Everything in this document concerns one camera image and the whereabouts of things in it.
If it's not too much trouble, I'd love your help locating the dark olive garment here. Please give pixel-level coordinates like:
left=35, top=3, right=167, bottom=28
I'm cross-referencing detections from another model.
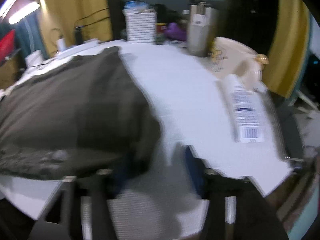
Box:
left=1, top=47, right=161, bottom=180

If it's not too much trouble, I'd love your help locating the white labelled bottle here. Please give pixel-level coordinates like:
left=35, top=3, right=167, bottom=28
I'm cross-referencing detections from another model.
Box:
left=221, top=74, right=264, bottom=143

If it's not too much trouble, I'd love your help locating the brown cardboard box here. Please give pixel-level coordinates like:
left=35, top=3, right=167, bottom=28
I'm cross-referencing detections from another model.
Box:
left=0, top=54, right=26, bottom=89

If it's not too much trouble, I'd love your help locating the white desk lamp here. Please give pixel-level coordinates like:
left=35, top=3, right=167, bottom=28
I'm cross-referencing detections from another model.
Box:
left=8, top=1, right=48, bottom=59

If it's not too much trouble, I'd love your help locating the white charger adapter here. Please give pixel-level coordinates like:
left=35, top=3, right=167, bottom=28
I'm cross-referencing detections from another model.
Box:
left=56, top=37, right=67, bottom=52

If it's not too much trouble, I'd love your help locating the black charger adapter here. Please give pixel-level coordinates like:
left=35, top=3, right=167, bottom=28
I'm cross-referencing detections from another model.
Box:
left=74, top=26, right=84, bottom=46

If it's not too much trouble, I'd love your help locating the purple object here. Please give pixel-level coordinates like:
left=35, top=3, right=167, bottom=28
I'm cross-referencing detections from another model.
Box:
left=164, top=22, right=187, bottom=41

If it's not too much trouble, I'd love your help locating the steel tumbler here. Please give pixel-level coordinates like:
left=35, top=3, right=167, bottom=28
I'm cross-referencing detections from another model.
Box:
left=187, top=1, right=221, bottom=57

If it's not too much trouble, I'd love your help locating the white plastic basket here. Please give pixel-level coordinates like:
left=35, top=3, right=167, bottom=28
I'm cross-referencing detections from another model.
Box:
left=123, top=9, right=157, bottom=43

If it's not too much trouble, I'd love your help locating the yellow curtain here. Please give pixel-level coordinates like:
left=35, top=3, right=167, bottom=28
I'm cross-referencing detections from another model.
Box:
left=37, top=0, right=113, bottom=56

